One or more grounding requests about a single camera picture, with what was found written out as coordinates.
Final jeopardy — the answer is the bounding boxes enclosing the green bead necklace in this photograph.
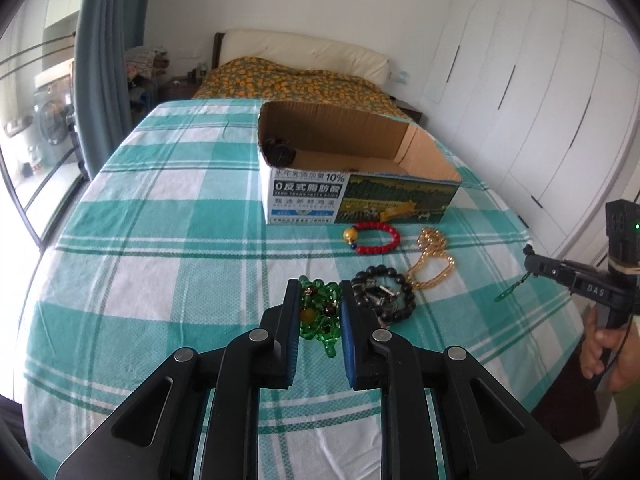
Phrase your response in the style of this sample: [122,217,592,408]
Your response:
[297,274,345,360]

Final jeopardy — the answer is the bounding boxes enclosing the teal plaid bed sheet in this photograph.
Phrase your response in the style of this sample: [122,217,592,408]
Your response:
[24,100,582,477]

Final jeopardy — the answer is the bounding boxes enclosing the left dark nightstand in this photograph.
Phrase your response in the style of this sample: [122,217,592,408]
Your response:
[158,76,202,102]

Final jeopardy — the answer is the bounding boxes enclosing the amber bead necklace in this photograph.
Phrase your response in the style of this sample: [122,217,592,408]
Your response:
[403,226,458,291]

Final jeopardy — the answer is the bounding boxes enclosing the black wristwatch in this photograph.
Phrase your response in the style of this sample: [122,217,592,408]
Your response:
[262,138,296,168]

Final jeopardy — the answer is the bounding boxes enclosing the black framed glass door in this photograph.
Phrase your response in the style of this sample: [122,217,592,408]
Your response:
[1,34,87,249]

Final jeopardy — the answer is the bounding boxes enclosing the dark wooden nightstand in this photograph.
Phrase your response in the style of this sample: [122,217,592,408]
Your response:
[395,101,428,127]

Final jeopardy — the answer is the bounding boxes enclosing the printed cardboard box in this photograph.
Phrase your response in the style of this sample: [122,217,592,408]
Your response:
[257,101,461,224]

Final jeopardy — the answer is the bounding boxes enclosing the washing machine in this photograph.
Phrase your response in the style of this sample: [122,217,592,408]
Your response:
[34,58,80,169]

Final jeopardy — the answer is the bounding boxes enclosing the blue curtain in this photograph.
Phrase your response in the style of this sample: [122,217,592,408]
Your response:
[74,0,149,179]

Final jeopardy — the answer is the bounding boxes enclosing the orange floral quilt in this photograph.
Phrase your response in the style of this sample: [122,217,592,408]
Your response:
[194,56,408,119]

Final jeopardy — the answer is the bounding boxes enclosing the red bead bracelet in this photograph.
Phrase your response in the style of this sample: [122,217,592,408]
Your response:
[342,220,403,257]

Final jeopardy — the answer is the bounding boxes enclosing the white wardrobe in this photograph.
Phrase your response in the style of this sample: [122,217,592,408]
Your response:
[421,0,639,255]

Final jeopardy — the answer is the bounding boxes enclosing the cream padded headboard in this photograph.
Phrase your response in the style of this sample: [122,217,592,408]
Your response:
[212,28,390,87]

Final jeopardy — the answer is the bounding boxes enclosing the pile of clothes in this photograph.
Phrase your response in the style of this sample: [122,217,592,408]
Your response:
[124,46,169,82]

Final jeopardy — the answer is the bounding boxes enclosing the black bead bracelet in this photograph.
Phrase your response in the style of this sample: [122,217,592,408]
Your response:
[349,264,418,323]

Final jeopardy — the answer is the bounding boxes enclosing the person right hand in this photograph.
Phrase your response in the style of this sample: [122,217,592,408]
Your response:
[578,303,640,394]

